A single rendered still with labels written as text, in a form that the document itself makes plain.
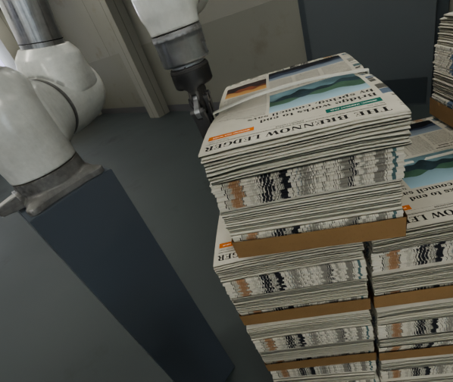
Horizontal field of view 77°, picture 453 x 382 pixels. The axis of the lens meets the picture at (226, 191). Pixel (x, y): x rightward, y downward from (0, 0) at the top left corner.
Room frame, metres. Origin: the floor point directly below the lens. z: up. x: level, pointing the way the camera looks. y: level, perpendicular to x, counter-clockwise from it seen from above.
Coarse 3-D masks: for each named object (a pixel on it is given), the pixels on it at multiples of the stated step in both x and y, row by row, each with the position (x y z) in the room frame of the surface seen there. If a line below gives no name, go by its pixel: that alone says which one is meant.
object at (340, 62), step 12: (324, 60) 0.64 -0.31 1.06; (336, 60) 0.60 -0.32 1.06; (348, 60) 0.57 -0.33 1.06; (276, 72) 0.68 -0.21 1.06; (288, 72) 0.65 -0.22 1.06; (300, 72) 0.62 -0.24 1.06; (312, 72) 0.59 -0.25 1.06; (324, 72) 0.56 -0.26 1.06; (336, 72) 0.53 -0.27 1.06; (240, 84) 0.70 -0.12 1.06; (252, 84) 0.66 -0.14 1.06; (264, 84) 0.63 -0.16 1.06; (276, 84) 0.60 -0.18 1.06; (228, 96) 0.64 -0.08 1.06; (240, 96) 0.61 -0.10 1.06
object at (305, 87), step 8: (360, 72) 0.49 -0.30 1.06; (312, 80) 0.54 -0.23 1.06; (320, 80) 0.52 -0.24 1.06; (328, 80) 0.50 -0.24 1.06; (336, 80) 0.49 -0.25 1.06; (344, 80) 0.47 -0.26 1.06; (288, 88) 0.55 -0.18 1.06; (296, 88) 0.53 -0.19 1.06; (304, 88) 0.52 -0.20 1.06; (312, 88) 0.50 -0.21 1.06; (320, 88) 0.48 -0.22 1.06; (264, 96) 0.56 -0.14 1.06; (272, 96) 0.54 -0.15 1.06; (280, 96) 0.52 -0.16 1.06; (288, 96) 0.51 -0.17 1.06; (240, 104) 0.57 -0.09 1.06; (248, 104) 0.55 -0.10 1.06; (256, 104) 0.53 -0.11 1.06; (264, 104) 0.52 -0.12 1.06; (224, 112) 0.57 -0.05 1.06; (232, 112) 0.54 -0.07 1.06
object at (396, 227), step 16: (368, 224) 0.32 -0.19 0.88; (384, 224) 0.32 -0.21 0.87; (400, 224) 0.31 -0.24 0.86; (256, 240) 0.38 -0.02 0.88; (272, 240) 0.37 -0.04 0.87; (288, 240) 0.36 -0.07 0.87; (304, 240) 0.36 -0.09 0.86; (320, 240) 0.35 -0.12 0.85; (336, 240) 0.34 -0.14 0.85; (352, 240) 0.33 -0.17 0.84; (368, 240) 0.32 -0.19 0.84; (240, 256) 0.40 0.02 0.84
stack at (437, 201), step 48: (432, 144) 0.52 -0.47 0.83; (432, 192) 0.38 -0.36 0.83; (384, 240) 0.34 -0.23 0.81; (432, 240) 0.32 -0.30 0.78; (240, 288) 0.41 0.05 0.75; (288, 288) 0.38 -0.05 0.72; (336, 288) 0.36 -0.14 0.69; (384, 288) 0.34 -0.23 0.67; (288, 336) 0.39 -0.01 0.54; (336, 336) 0.36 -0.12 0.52; (384, 336) 0.33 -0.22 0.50; (432, 336) 0.31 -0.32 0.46
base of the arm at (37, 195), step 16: (80, 160) 0.69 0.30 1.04; (48, 176) 0.61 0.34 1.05; (64, 176) 0.63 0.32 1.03; (80, 176) 0.64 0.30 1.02; (16, 192) 0.63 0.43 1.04; (32, 192) 0.61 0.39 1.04; (48, 192) 0.60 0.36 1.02; (64, 192) 0.61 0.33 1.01; (0, 208) 0.60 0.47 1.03; (16, 208) 0.61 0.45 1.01; (32, 208) 0.57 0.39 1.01
